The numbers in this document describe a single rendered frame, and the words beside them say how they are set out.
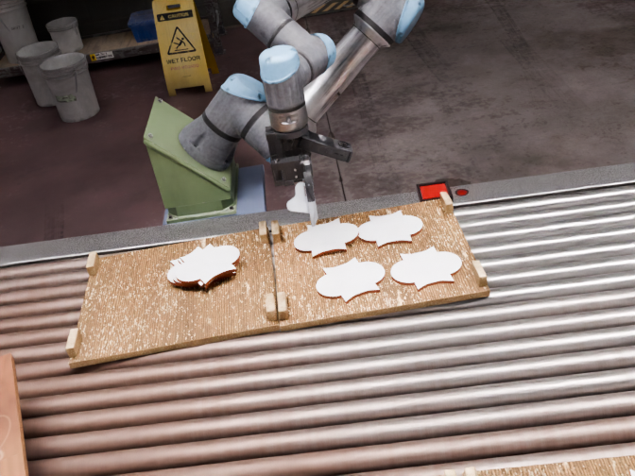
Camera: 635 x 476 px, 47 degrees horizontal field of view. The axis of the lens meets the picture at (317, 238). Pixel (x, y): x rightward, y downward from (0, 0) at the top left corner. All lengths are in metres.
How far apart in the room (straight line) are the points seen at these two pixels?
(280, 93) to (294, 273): 0.38
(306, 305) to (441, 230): 0.36
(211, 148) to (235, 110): 0.12
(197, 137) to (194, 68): 3.14
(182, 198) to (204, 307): 0.46
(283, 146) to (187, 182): 0.45
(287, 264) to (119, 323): 0.37
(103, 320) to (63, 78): 3.51
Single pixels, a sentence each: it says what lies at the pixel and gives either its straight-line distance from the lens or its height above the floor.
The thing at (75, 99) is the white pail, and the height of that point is 0.15.
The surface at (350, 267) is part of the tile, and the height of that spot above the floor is 0.94.
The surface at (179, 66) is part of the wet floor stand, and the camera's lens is 5.03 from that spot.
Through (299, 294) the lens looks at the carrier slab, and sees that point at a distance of 1.49.
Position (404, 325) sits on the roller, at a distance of 1.41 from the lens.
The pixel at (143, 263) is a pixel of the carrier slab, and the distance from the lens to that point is 1.69.
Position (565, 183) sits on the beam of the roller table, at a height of 0.91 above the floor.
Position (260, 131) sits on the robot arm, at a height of 1.08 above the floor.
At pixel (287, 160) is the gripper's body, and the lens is 1.48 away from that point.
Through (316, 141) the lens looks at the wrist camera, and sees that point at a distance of 1.48.
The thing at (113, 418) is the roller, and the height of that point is 0.92.
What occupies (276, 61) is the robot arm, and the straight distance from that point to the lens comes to 1.39.
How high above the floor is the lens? 1.85
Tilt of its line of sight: 34 degrees down
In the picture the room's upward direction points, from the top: 10 degrees counter-clockwise
